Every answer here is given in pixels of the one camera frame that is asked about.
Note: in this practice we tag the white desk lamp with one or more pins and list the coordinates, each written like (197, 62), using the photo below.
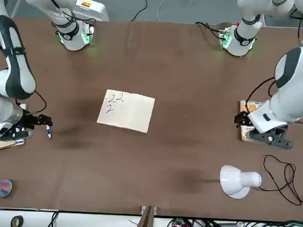
(234, 180)

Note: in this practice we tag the white marker pen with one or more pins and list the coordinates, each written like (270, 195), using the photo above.
(49, 132)

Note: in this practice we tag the orange illustrated cover book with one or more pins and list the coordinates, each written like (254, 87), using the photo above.
(253, 106)

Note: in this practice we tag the clear pen cup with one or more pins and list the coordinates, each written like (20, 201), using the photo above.
(2, 187)

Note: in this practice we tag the aluminium frame post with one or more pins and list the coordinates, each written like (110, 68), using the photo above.
(145, 221)

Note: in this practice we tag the white controller box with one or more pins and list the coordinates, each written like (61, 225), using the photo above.
(95, 8)

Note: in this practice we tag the cream paper notebook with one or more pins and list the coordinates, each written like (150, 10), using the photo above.
(126, 112)

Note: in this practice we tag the black tape roll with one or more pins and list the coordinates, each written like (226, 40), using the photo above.
(12, 221)

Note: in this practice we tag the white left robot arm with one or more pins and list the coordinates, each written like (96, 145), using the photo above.
(293, 82)

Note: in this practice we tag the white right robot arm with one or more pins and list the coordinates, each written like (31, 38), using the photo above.
(17, 70)

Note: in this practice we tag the white book with blue print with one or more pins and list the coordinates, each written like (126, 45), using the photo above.
(20, 142)

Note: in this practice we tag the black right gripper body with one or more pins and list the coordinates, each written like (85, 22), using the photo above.
(29, 120)

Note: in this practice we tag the white side desk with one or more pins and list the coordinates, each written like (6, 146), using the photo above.
(86, 221)

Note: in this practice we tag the small circuit board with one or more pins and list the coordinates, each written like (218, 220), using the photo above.
(178, 224)

